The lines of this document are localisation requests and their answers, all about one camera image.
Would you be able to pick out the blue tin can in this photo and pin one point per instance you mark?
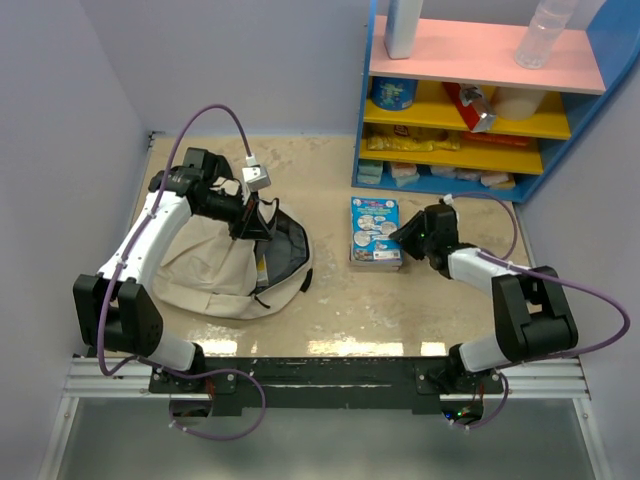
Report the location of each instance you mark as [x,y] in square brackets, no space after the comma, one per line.
[393,94]

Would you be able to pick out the light blue activity book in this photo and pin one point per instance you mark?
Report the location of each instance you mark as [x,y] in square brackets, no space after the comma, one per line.
[372,221]

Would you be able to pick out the colourful box under book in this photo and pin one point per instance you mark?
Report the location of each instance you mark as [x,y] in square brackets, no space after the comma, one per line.
[375,266]

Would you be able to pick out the yellow snack bag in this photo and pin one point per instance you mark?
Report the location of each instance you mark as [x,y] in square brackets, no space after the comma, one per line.
[401,138]

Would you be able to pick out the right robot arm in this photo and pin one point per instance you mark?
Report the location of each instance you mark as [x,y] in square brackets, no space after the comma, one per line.
[532,317]

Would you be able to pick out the clear plastic bottle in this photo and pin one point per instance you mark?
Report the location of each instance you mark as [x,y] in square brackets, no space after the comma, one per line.
[548,22]

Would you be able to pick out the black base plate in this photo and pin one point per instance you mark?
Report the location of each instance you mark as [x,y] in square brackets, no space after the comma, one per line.
[416,384]

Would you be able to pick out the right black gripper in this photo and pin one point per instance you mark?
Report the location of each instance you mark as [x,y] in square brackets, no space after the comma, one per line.
[406,235]

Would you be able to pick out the white bowl cup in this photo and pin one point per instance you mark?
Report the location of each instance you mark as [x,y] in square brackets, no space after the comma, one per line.
[516,104]

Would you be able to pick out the beige student backpack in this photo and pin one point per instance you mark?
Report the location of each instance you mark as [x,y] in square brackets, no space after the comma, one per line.
[205,271]

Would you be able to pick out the blue shelf unit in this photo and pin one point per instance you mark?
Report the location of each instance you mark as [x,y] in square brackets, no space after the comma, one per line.
[583,72]

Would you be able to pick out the white bottle on shelf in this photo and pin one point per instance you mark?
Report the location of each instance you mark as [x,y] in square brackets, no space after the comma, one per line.
[401,26]

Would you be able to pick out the orange red packet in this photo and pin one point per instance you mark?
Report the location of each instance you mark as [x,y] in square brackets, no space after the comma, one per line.
[496,139]

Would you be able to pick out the red snack packet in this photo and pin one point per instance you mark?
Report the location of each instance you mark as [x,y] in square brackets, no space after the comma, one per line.
[472,105]

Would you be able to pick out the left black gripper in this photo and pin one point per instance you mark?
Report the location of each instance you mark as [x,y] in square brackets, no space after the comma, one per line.
[251,225]

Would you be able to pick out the pastel sponges row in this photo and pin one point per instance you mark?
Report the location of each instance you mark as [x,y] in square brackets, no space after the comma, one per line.
[404,174]

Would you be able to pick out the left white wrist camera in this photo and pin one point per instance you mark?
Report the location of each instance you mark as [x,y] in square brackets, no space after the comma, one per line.
[256,178]

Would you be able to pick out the yellow picture book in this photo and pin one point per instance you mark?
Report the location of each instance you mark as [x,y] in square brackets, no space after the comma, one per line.
[262,279]

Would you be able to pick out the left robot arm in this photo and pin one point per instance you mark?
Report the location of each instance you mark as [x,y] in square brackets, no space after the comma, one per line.
[114,306]

